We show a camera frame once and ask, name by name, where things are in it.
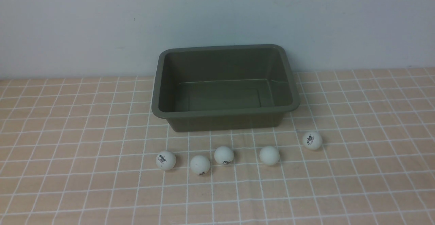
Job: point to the white ball with logo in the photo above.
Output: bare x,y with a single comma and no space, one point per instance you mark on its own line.
223,155

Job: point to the white ball logo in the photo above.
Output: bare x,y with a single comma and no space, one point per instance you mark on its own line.
312,140

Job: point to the olive green plastic bin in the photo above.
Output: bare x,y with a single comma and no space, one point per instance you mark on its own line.
215,88

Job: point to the peach checkered tablecloth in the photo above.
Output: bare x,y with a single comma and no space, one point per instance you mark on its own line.
83,152

